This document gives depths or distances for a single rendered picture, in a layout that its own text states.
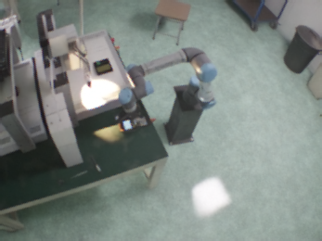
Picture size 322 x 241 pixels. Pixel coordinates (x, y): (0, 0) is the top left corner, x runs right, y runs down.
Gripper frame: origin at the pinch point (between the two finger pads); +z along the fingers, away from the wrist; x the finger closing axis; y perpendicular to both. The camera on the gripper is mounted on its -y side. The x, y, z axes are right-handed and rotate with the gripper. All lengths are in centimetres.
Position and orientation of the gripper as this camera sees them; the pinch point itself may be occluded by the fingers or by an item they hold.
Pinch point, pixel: (135, 122)
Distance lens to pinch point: 180.5
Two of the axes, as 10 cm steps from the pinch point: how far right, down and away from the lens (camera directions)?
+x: -3.2, -8.4, 4.3
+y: 9.4, -3.5, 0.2
